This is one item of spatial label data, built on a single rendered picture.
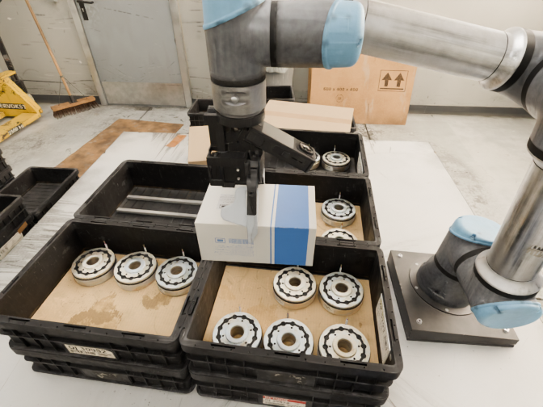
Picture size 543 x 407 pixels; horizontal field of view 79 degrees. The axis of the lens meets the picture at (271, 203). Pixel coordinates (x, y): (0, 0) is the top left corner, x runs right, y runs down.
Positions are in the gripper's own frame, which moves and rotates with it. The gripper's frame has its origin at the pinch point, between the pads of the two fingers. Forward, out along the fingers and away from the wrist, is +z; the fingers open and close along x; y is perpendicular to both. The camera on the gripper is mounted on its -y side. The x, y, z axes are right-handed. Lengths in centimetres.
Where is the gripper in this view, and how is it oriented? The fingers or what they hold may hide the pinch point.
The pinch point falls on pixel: (258, 215)
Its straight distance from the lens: 60.0
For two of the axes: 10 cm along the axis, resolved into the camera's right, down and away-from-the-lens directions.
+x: -0.7, 6.2, -7.8
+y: -10.0, -0.4, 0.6
